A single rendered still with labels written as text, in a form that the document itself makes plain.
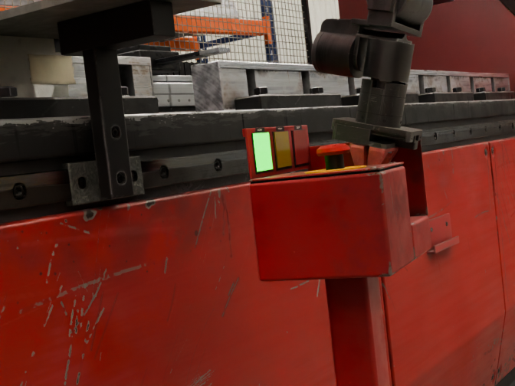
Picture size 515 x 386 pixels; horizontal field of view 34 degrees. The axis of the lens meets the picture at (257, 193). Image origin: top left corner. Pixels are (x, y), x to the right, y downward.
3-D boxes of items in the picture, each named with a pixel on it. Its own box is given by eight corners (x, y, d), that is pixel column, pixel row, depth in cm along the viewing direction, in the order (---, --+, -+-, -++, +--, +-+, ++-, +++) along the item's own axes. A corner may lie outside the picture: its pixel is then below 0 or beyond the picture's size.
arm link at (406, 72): (401, 32, 100) (424, 37, 104) (352, 27, 104) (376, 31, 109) (392, 90, 101) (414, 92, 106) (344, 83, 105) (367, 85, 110)
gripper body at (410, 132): (346, 130, 111) (354, 74, 110) (421, 144, 107) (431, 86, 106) (329, 132, 105) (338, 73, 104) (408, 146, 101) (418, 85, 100)
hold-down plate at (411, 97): (364, 107, 175) (362, 93, 175) (341, 110, 178) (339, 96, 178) (419, 105, 200) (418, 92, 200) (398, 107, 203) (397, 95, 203)
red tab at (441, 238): (435, 253, 180) (432, 220, 180) (426, 253, 181) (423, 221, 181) (459, 242, 192) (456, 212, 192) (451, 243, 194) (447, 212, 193)
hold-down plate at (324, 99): (260, 112, 142) (259, 94, 141) (234, 116, 145) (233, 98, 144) (342, 108, 167) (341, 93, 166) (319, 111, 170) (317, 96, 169)
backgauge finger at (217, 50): (206, 57, 149) (202, 29, 149) (98, 77, 163) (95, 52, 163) (244, 59, 159) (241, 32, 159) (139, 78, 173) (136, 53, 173)
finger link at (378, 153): (339, 191, 113) (349, 121, 111) (390, 201, 110) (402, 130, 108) (321, 196, 106) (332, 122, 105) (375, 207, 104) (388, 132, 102)
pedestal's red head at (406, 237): (391, 276, 91) (375, 112, 90) (258, 282, 98) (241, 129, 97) (432, 248, 109) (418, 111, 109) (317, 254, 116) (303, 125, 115)
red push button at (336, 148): (346, 175, 96) (343, 143, 96) (313, 178, 97) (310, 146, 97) (357, 171, 99) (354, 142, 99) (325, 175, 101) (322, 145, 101)
